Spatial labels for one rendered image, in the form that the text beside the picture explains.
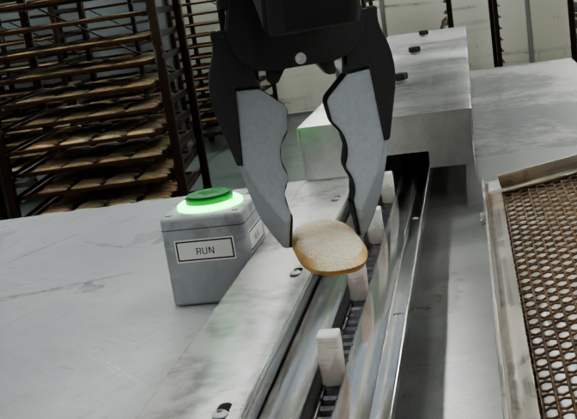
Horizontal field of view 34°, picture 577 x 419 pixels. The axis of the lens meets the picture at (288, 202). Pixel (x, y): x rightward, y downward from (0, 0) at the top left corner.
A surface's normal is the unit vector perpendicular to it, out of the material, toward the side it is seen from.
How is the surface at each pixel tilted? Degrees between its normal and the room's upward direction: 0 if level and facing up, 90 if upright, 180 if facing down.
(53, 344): 0
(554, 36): 90
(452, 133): 90
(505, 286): 10
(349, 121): 90
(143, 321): 0
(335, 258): 18
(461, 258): 0
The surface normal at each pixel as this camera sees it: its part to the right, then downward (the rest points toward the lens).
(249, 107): 0.12, 0.20
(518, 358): -0.31, -0.93
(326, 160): -0.18, 0.25
